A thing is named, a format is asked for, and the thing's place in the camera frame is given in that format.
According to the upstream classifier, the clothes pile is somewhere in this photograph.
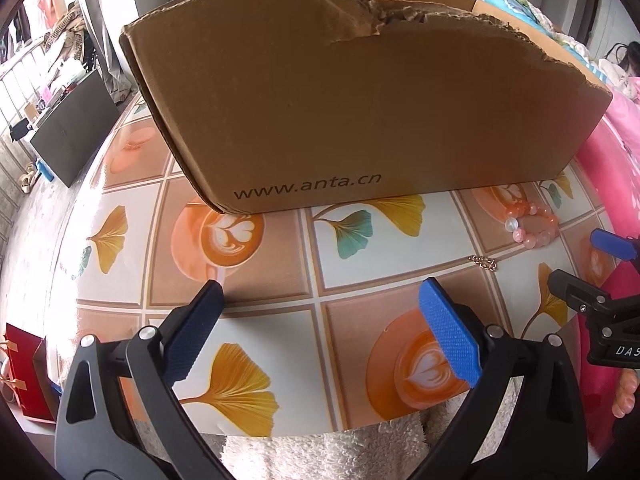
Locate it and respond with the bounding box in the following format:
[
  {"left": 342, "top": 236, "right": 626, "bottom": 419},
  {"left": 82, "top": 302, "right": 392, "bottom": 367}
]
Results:
[{"left": 1, "top": 1, "right": 94, "bottom": 118}]

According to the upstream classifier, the red paper bag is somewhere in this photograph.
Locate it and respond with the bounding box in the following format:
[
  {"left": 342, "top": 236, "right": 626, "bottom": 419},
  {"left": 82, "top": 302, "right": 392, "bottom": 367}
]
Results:
[{"left": 1, "top": 324, "right": 60, "bottom": 424}]

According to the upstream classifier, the pink floral blanket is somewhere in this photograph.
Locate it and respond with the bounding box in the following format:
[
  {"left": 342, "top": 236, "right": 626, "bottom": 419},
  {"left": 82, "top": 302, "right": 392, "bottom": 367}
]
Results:
[{"left": 577, "top": 90, "right": 639, "bottom": 465}]

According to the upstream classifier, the pink bead bracelet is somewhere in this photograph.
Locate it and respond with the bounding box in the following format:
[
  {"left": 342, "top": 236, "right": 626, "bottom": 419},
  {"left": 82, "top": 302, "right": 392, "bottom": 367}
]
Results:
[{"left": 503, "top": 199, "right": 561, "bottom": 250}]

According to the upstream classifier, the brown cardboard box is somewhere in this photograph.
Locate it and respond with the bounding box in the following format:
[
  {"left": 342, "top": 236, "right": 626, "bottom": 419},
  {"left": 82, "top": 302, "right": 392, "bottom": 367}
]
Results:
[{"left": 119, "top": 0, "right": 612, "bottom": 214}]

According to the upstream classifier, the dark cabinet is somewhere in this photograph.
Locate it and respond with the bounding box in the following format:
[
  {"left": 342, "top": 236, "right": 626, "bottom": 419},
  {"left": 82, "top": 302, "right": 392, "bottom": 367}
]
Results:
[{"left": 27, "top": 70, "right": 119, "bottom": 188}]

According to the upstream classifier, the blue quilt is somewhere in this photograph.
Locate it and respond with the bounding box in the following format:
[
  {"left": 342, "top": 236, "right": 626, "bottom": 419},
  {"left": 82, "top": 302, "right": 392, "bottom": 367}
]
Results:
[{"left": 480, "top": 0, "right": 559, "bottom": 35}]

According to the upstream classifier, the right hand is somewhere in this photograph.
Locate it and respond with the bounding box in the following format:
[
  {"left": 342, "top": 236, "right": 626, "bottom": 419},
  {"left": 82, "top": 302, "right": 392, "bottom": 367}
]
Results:
[{"left": 612, "top": 368, "right": 639, "bottom": 419}]

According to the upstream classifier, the person in bed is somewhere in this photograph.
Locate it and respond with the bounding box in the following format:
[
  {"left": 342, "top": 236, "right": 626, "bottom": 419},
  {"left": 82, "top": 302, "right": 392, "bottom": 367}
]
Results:
[{"left": 599, "top": 41, "right": 639, "bottom": 102}]

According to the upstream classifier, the patterned tablecloth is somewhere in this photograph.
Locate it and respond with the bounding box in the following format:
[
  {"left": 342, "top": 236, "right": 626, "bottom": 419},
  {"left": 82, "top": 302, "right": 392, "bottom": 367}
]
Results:
[{"left": 49, "top": 100, "right": 616, "bottom": 436}]

